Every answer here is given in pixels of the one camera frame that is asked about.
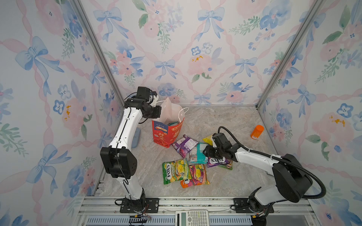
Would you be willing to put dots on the teal snack packet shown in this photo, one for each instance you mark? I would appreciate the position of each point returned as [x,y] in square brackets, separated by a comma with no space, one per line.
[173,123]
[196,155]

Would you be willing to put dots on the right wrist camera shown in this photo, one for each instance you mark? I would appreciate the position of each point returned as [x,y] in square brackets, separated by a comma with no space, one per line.
[219,139]

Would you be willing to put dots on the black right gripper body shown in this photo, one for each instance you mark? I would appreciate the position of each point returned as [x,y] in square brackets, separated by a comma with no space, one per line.
[214,152]

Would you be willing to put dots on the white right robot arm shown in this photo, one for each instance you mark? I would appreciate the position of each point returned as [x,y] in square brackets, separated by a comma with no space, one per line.
[291,183]

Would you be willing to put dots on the orange pink Fox's candy bag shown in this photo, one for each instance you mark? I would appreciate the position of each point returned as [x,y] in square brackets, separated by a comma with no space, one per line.
[198,176]

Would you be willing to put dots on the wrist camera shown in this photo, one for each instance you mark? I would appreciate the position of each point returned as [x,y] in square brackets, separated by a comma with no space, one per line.
[219,139]
[147,94]

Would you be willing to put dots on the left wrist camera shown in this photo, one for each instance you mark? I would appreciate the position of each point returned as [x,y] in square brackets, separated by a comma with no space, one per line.
[147,94]

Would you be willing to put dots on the purple Fox's candy bag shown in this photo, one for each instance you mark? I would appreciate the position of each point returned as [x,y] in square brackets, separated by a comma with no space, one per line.
[212,162]

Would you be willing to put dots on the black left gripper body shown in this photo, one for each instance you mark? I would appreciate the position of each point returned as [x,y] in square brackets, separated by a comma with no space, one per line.
[153,112]

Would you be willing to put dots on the green Fox's candy bag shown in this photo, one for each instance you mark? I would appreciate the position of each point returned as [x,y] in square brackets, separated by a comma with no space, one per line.
[176,171]

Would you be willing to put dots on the yellow snack packet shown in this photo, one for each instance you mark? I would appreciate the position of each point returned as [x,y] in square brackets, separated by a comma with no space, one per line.
[209,140]

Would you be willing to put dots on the purple snack packet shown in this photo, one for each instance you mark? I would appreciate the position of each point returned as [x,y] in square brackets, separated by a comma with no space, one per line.
[184,145]

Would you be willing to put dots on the green nut snack packet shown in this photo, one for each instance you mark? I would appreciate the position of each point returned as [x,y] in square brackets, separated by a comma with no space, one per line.
[228,164]

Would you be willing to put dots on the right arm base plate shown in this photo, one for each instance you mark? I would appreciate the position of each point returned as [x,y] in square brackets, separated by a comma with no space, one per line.
[243,204]

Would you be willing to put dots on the red paper gift bag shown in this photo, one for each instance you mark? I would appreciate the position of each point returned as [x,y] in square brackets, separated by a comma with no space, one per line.
[164,135]

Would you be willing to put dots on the orange bottle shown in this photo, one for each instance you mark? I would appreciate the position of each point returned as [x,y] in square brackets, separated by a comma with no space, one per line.
[258,130]

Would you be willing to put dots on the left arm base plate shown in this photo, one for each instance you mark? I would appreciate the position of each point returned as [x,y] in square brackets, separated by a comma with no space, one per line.
[143,205]

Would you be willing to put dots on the grey calculator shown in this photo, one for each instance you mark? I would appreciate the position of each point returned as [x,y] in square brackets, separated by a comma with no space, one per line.
[192,218]

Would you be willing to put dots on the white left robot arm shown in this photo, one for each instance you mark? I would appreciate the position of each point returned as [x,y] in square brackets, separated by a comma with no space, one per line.
[117,158]

